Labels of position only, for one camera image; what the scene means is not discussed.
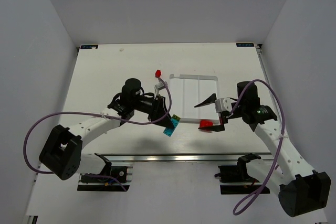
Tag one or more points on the blue corner label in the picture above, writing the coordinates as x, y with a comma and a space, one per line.
244, 44
83, 47

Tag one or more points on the white divided tray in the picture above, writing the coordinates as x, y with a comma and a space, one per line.
187, 91

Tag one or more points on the small red lego brick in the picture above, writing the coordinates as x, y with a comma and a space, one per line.
158, 74

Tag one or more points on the right blue corner label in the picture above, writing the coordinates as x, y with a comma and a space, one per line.
244, 44

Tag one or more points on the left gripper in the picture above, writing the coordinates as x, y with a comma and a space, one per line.
156, 107

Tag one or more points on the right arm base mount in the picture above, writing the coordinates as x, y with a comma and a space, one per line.
232, 182

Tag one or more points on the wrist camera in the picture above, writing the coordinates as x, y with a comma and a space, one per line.
224, 105
159, 86

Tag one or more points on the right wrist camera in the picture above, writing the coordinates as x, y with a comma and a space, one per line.
224, 105

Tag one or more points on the right side rail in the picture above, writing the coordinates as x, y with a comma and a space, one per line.
260, 56

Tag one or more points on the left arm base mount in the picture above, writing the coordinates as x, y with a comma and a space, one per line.
117, 178

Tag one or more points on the left blue corner label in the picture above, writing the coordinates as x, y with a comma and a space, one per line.
83, 47

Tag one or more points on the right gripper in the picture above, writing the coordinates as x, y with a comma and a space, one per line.
223, 117

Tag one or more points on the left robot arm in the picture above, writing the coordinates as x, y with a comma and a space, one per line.
62, 152

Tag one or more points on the large red lego brick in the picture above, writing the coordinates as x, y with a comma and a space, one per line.
205, 124

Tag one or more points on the green lego brick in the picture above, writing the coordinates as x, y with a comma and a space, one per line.
175, 117

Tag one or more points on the aluminium front rail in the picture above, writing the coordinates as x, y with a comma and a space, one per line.
173, 158

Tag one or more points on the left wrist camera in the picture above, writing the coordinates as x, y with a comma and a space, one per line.
159, 86

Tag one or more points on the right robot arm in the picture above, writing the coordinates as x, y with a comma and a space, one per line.
298, 186

